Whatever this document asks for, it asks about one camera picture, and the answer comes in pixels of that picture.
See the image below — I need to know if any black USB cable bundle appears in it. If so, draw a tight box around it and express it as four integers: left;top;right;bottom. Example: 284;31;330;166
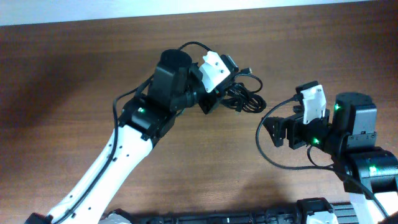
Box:
220;67;267;114

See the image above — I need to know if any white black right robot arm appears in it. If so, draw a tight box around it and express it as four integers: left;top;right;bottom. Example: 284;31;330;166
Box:
257;90;397;223

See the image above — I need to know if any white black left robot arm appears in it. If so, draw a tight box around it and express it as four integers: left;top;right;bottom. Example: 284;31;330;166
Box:
26;49;239;223

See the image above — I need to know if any black right camera cable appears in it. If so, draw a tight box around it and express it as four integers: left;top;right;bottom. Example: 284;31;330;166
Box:
255;96;389;218

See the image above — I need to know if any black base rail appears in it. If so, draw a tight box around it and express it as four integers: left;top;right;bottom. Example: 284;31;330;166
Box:
99;198;359;224

